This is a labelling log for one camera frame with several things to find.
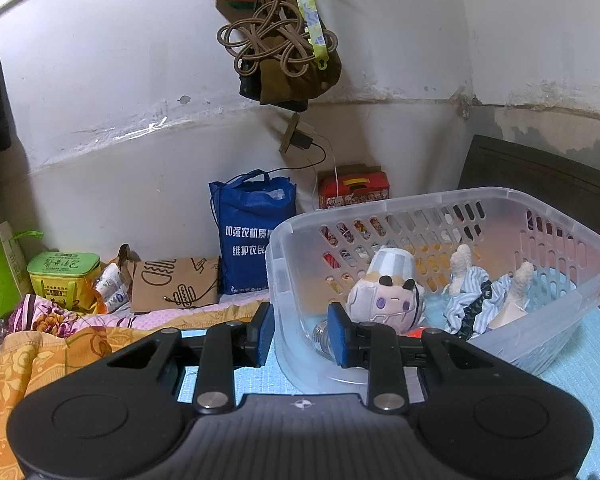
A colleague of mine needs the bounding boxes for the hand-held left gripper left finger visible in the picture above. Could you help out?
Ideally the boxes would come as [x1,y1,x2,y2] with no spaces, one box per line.
[45,302,276,414]

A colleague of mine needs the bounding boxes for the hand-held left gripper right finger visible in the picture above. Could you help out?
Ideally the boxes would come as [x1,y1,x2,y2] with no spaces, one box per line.
[327,302,562,414]

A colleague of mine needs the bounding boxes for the clear plastic bottle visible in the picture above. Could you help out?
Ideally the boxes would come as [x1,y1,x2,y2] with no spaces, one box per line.
[312,317,339,362]

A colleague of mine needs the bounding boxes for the grey plush toy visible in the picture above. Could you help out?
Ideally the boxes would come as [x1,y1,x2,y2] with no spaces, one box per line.
[345,247,427,334]

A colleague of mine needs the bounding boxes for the clear plastic basket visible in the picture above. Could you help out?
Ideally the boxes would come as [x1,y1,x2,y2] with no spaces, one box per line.
[265,186,600,395]

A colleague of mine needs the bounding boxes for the cream bunny plush striped clothes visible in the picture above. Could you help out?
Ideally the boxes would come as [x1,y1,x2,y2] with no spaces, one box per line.
[442,243,536,342]

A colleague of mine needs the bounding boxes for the blue tote bag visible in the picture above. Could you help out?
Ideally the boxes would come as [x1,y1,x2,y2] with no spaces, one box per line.
[208,169,299,296]

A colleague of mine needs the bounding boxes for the brown paper bag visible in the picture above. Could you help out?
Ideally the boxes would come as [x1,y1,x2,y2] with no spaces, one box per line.
[128,257,222,314]

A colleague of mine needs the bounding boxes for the red printed box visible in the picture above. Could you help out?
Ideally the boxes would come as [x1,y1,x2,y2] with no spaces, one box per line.
[317,164,391,210]

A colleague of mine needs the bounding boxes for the small white cartons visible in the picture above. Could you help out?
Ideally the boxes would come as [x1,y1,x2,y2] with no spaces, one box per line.
[94,262,131,312]

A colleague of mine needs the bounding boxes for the green lidded box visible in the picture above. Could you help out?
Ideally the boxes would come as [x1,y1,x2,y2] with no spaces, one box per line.
[27,251,103,311]

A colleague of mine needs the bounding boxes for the floral blanket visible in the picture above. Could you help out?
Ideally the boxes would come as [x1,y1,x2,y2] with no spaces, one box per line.
[4,293,133,343]

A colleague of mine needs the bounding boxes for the yellow patterned blanket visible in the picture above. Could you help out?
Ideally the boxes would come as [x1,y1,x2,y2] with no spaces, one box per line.
[0,321,255,480]

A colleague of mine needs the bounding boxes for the brown hanging bag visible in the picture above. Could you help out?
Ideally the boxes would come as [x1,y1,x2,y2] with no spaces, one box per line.
[238,0,343,112]

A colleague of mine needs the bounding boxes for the dark wooden headboard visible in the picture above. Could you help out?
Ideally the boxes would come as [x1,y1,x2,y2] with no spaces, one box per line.
[457,134,600,250]

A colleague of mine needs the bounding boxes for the green paper bag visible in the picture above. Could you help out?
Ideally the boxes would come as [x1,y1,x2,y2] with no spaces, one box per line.
[0,229,44,319]

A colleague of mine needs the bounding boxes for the white cable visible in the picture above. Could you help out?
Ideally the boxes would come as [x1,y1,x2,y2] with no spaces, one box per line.
[309,131,339,197]

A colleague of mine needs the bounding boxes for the coiled brown cord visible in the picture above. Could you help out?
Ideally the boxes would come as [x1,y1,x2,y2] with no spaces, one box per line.
[217,2,339,79]

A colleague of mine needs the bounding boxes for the yellow green patterned strap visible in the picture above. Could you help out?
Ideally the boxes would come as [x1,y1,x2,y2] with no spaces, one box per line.
[288,0,330,70]

